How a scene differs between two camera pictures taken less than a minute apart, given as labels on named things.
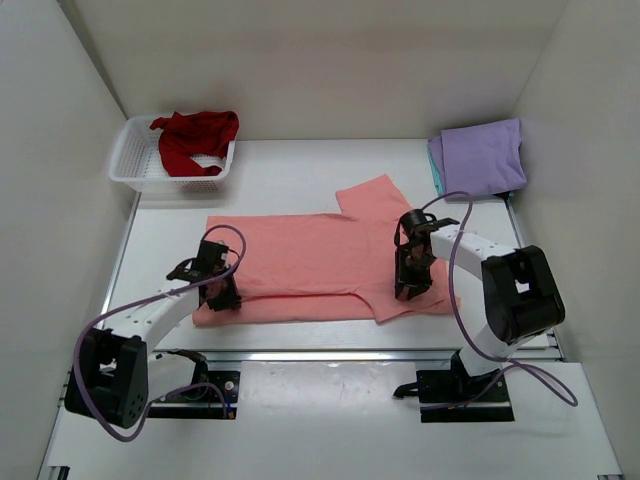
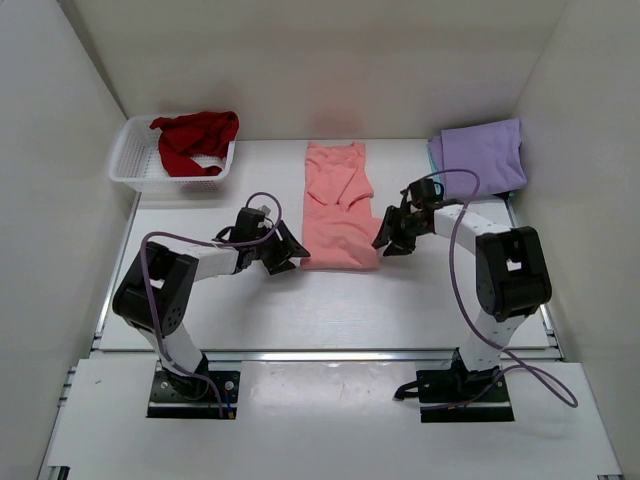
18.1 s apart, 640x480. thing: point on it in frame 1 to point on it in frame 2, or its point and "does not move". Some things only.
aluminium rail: (328, 356) does not move
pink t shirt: (297, 269) to (339, 224)
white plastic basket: (137, 163) does not move
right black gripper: (410, 282) to (400, 226)
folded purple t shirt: (480, 159) does not move
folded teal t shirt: (436, 172) does not move
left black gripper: (223, 296) to (275, 248)
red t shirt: (184, 135) does not move
